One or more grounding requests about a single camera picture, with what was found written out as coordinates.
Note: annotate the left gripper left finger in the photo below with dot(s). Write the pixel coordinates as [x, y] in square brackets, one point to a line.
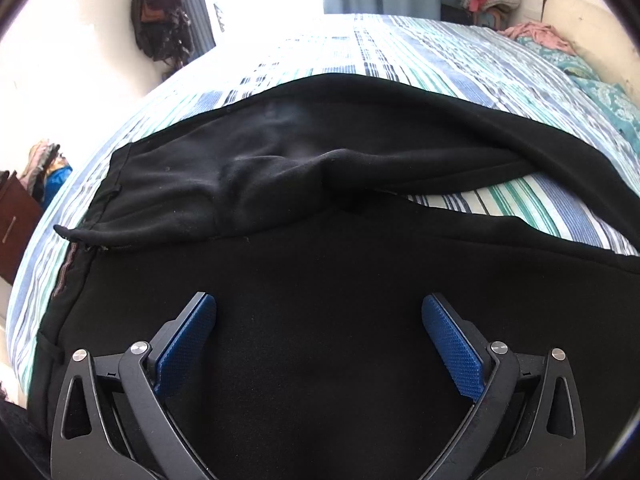
[112, 421]

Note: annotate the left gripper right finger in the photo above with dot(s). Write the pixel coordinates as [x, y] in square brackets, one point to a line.
[525, 421]

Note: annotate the black pants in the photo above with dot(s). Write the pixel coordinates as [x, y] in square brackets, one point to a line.
[296, 210]

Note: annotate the brown wooden cabinet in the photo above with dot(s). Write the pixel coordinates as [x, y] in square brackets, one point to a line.
[19, 216]

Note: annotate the clothes pile with blue item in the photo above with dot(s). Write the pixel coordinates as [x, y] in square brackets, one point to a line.
[47, 169]

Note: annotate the teal floral pillow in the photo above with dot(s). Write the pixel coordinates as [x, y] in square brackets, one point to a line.
[569, 64]
[615, 105]

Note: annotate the striped blue green bedsheet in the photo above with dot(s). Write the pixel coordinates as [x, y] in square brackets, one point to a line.
[467, 62]

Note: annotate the pink cloth on bed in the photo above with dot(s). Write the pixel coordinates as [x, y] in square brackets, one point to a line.
[543, 34]

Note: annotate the hanging dark bags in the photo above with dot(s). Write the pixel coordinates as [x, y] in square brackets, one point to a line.
[162, 31]

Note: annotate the pile of colourful clothes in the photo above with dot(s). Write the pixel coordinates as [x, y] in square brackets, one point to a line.
[493, 14]

